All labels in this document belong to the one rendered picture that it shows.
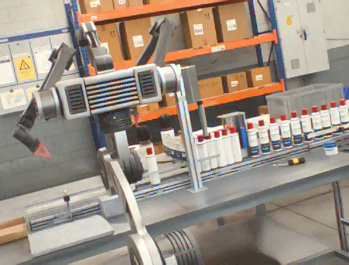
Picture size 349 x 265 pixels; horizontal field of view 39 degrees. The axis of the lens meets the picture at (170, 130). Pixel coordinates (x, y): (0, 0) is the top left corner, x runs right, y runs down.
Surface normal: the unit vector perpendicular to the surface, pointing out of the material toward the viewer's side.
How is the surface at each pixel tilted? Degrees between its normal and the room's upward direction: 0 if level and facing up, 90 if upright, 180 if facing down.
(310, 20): 90
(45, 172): 90
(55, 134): 90
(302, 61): 90
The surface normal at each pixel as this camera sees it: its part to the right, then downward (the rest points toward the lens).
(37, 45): 0.32, 0.07
